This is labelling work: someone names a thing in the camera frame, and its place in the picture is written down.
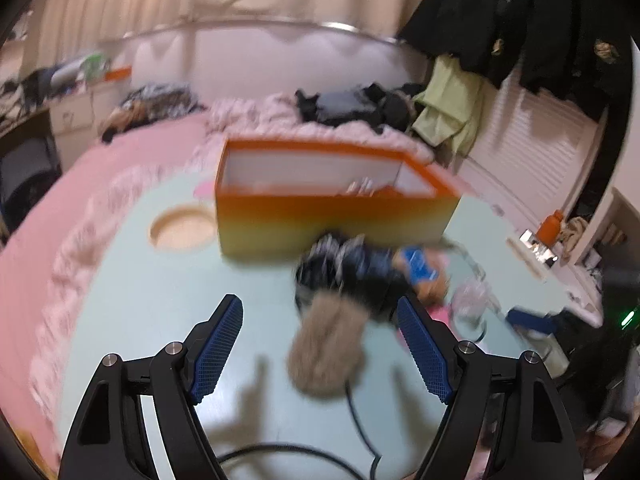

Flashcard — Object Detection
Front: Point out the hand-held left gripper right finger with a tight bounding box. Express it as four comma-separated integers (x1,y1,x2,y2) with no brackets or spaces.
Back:
396,296,585,480

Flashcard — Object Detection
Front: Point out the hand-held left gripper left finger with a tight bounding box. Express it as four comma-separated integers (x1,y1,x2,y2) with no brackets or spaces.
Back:
59,294,244,480

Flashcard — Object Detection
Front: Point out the clear plastic bag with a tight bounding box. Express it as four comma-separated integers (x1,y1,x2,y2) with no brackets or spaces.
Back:
450,275,493,331

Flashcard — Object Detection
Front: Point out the plush toy with blue shirt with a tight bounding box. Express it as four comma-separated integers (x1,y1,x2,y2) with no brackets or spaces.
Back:
392,245,451,306

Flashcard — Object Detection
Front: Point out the beige fluffy pompom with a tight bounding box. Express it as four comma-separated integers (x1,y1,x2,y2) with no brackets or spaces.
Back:
286,294,371,397

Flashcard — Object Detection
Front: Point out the black lace garment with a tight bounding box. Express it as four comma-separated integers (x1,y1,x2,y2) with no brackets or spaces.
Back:
294,232,401,323

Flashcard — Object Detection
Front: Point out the orange cardboard box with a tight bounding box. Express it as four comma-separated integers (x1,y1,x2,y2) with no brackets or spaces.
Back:
214,137,463,260

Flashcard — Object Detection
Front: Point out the green lidded container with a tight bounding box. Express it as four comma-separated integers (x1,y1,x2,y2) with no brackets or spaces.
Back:
82,52,108,81

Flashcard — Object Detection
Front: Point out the dark blue object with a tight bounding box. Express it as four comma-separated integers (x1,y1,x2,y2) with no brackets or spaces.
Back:
506,308,558,336

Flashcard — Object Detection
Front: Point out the beige cloth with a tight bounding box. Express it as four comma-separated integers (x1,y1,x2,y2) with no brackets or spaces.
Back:
560,217,591,261

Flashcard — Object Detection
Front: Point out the orange bottle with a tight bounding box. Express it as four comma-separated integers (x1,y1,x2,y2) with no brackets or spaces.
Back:
536,210,565,247

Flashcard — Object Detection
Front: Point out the pink floral blanket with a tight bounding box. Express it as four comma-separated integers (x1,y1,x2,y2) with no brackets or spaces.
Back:
30,91,441,411

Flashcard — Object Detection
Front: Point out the light green garment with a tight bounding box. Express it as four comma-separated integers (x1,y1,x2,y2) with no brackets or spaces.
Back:
410,55,486,171

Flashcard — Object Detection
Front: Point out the patterned clothes pile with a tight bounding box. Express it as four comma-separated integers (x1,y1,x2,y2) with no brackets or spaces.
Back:
100,82,206,143

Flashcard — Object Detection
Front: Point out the dark chair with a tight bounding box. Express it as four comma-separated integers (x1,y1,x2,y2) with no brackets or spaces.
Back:
0,135,63,221

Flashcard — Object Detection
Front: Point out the dark clothes pile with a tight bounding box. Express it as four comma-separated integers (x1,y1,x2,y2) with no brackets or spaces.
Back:
294,82,426,136

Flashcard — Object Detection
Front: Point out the white drawer cabinet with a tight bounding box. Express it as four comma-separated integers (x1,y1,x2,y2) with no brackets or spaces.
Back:
50,77,131,148

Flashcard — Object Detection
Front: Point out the white padded headboard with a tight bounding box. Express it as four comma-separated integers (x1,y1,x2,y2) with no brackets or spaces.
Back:
100,17,431,111

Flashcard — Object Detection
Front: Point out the grey rolled mat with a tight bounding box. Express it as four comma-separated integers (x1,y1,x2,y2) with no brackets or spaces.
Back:
50,62,86,86

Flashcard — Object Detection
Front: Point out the clothes heap on desk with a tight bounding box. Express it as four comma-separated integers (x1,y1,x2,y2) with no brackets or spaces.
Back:
0,52,108,111

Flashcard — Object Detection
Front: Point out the black hanging jacket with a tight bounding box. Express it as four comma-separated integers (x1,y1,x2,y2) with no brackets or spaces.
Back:
397,0,538,88
517,0,636,121

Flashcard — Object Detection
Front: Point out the black cable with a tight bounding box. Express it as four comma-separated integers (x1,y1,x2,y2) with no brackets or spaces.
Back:
215,382,386,480

